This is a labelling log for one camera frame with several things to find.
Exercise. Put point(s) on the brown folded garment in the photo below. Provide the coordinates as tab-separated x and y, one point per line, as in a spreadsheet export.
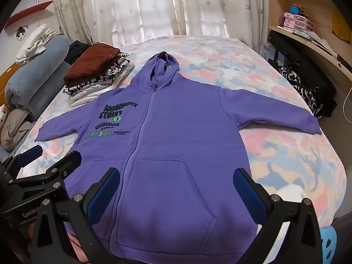
90	63

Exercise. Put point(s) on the yellow paper item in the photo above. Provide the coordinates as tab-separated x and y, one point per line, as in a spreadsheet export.
341	27

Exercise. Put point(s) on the wooden headboard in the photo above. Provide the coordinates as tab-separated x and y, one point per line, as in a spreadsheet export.
5	79

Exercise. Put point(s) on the black knit garment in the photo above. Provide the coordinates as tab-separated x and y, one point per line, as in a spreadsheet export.
75	51

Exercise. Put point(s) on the red wall shelf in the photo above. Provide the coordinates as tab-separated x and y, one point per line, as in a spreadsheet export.
27	12

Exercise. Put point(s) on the purple zip hoodie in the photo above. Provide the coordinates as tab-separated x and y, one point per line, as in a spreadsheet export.
176	132

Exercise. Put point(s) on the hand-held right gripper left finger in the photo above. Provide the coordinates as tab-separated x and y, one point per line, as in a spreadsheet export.
103	195

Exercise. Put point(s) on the white cardboard box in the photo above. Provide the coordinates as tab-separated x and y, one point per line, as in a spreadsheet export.
271	52

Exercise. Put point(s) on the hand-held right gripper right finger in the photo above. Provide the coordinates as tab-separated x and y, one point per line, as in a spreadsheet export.
251	195

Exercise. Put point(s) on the pastel cat-print blanket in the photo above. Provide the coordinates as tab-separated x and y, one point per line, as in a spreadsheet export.
275	154

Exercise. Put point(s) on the blue toy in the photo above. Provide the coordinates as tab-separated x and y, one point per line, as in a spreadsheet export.
295	9

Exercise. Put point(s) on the face wall sticker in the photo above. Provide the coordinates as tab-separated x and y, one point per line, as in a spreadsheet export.
20	34

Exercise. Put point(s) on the long black bag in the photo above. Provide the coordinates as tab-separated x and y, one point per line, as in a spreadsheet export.
297	57

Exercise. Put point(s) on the beige crumpled cloth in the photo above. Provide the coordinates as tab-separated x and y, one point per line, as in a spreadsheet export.
15	128

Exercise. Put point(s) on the blue-grey rolled quilt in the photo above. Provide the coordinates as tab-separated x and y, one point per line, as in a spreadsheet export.
41	74

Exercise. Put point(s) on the white leaf-print curtain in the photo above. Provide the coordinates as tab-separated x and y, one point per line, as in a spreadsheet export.
154	5

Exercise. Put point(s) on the white bundled clothes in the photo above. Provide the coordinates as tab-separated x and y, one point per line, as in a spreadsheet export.
33	44

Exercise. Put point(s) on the black-white patterned cloth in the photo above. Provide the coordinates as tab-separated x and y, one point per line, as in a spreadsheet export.
305	93

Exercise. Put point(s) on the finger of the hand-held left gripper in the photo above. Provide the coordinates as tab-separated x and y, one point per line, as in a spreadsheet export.
67	163
30	154

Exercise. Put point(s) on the stack of papers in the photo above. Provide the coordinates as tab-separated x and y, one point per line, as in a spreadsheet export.
321	42

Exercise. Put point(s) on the black-white patterned folded garment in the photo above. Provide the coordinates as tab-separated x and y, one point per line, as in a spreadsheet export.
110	70

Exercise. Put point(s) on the pink mini drawer organizer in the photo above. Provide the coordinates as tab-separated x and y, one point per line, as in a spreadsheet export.
298	23

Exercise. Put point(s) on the pink spotted plush toy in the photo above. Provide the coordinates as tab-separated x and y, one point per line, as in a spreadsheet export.
2	115

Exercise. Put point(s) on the stack of folded clothes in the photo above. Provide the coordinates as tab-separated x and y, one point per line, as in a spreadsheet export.
90	95

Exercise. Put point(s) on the light blue plastic stool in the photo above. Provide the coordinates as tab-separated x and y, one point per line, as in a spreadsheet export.
328	242

